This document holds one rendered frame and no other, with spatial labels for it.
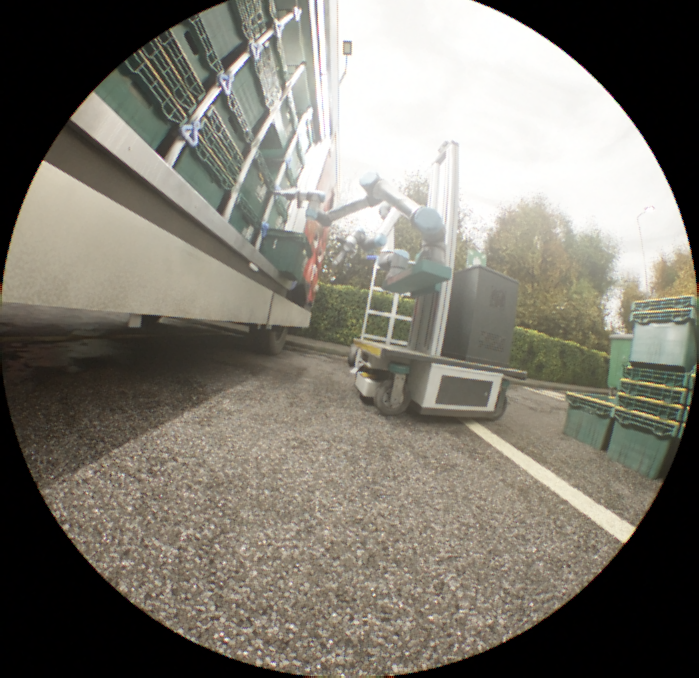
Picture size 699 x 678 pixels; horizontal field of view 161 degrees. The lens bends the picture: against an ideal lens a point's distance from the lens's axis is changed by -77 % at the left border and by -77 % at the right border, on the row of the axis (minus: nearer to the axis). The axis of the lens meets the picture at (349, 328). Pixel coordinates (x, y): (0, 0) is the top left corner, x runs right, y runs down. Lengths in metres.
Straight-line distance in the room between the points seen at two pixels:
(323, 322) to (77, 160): 3.95
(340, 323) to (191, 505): 3.80
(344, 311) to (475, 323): 3.04
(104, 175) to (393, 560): 0.84
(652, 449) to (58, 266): 1.80
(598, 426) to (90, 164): 1.98
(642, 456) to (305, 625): 1.32
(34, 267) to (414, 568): 0.75
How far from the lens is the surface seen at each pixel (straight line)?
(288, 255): 1.55
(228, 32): 1.20
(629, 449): 1.42
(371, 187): 1.35
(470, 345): 1.32
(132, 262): 0.60
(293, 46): 2.13
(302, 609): 0.40
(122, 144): 0.57
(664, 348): 1.39
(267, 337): 2.15
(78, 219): 0.52
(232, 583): 0.41
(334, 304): 4.05
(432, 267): 1.16
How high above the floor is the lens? 0.36
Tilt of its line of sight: 1 degrees up
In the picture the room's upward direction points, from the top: 11 degrees clockwise
